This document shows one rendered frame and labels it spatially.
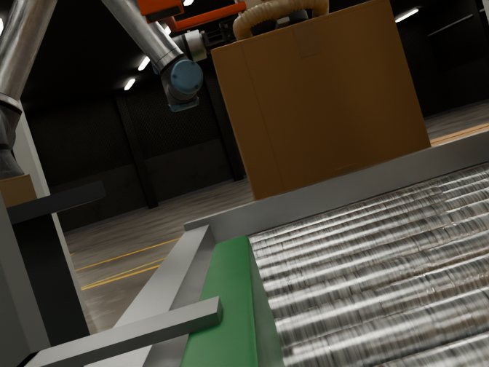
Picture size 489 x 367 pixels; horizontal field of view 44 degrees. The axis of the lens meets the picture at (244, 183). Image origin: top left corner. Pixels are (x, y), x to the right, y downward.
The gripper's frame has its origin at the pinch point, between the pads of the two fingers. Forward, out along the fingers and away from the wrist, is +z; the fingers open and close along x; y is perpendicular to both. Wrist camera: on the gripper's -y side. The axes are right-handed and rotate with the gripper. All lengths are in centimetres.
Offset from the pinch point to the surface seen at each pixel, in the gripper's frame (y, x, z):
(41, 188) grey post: -237, -15, -159
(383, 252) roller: 119, -53, -7
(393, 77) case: 59, -31, 17
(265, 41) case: 59, -15, -7
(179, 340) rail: 139, -50, -30
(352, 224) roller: 92, -53, -6
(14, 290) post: 128, -43, -47
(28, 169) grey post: -237, 1, -163
